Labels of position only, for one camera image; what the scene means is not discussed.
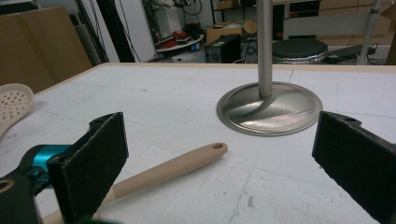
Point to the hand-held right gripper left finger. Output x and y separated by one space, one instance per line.
90 168

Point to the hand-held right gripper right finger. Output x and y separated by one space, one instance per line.
358 165

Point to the beige spatula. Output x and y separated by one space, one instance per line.
168 172

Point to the beige slotted skimmer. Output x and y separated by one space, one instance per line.
14 104

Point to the metal utensil stand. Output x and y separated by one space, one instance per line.
264 46

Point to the black flat device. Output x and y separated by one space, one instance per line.
351 53

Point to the white foam mat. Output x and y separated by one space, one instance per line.
186 93

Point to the black round stool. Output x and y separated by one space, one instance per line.
299 48

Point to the large cardboard panel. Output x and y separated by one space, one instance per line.
37 46

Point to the round white tabletop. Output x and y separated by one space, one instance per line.
179 43

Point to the dark grey computer tower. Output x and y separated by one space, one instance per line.
249 48

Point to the black computer tower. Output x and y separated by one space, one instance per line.
224 48

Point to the open cardboard box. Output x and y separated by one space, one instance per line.
229 29

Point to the black metal frame post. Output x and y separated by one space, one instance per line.
115 31

